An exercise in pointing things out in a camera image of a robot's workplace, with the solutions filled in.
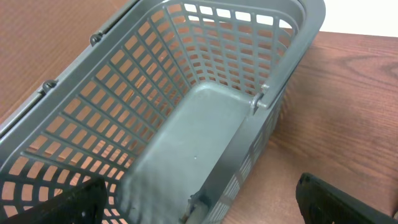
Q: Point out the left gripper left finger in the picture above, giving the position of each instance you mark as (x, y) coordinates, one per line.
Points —
(85, 203)

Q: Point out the grey plastic mesh basket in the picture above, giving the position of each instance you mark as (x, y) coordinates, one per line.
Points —
(171, 104)

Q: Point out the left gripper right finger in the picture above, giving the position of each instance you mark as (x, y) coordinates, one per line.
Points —
(320, 202)

